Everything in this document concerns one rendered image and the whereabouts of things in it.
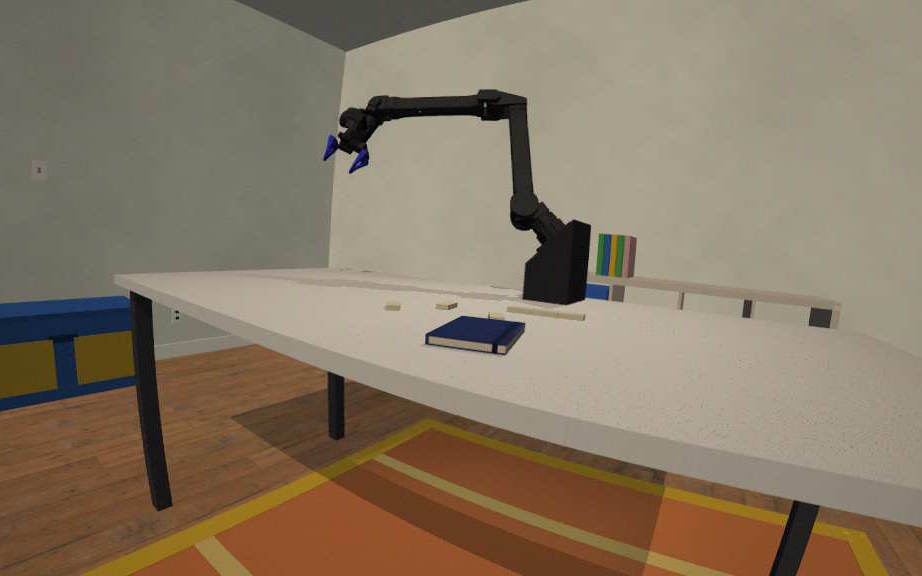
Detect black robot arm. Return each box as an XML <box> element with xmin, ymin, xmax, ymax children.
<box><xmin>339</xmin><ymin>89</ymin><xmax>571</xmax><ymax>252</ymax></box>

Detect dark blue notebook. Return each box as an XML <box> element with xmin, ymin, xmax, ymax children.
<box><xmin>425</xmin><ymin>316</ymin><xmax>525</xmax><ymax>355</ymax></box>

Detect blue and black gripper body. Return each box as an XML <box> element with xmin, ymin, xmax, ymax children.
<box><xmin>336</xmin><ymin>132</ymin><xmax>369</xmax><ymax>160</ymax></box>

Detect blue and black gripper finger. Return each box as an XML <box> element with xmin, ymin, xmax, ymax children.
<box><xmin>323</xmin><ymin>135</ymin><xmax>338</xmax><ymax>161</ymax></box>
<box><xmin>349</xmin><ymin>150</ymin><xmax>369</xmax><ymax>174</ymax></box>

